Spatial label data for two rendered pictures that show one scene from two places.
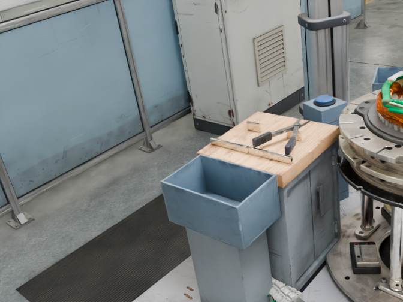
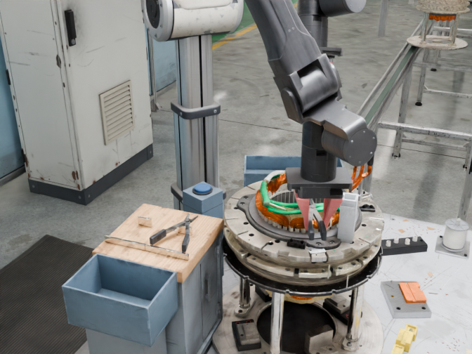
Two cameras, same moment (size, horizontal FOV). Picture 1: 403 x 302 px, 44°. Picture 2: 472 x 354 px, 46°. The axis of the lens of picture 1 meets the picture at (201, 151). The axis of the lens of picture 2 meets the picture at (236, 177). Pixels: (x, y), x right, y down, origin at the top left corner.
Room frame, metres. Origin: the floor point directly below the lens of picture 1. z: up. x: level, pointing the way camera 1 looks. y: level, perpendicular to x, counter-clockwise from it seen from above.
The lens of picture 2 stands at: (-0.09, 0.13, 1.67)
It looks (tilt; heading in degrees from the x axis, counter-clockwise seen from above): 27 degrees down; 335
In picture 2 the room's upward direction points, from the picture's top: straight up
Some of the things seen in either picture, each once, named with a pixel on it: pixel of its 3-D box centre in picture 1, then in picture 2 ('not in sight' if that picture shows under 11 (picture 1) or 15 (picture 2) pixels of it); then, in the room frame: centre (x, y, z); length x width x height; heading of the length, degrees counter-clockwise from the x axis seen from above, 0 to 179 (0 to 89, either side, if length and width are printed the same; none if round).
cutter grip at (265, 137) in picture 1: (262, 139); (157, 237); (0.79, -0.11, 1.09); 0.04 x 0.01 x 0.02; 120
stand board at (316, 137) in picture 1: (268, 144); (161, 239); (0.82, -0.13, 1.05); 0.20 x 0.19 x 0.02; 135
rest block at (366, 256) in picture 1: (366, 253); (248, 331); (0.74, -0.28, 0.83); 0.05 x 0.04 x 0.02; 166
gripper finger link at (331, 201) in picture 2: not in sight; (317, 204); (0.58, -0.33, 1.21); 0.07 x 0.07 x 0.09; 65
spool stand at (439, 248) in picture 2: not in sight; (455, 232); (0.85, -0.98, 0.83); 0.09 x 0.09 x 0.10; 42
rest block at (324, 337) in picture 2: not in sight; (322, 344); (0.62, -0.39, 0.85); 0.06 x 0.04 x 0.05; 90
